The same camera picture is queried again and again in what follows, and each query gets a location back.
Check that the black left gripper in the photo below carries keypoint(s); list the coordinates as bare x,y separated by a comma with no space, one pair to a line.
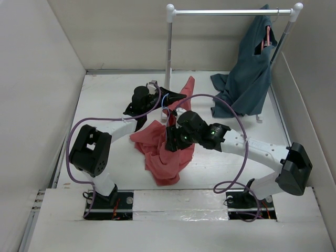
171,97

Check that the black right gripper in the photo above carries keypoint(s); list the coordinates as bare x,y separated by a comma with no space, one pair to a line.
172,132

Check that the light blue wire hanger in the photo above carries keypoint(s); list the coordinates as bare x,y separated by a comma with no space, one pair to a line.
166,101

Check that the red t shirt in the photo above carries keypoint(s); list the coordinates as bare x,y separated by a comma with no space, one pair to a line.
164,165

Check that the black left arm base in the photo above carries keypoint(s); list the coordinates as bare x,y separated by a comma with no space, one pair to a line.
120,208

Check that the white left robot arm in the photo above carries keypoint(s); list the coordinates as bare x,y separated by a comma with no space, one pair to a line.
87,158

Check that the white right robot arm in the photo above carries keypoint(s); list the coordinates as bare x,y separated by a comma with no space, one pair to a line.
290,164

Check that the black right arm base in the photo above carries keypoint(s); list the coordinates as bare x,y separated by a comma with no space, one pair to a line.
241,205

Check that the teal t shirt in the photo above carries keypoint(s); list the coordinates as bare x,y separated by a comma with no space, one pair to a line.
246,86

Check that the pink hanger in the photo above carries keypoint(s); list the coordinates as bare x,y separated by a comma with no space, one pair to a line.
266,41

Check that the white clothes rack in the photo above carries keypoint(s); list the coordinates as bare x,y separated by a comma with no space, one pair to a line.
171,12

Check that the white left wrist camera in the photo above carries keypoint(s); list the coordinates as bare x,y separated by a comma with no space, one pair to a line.
152,85

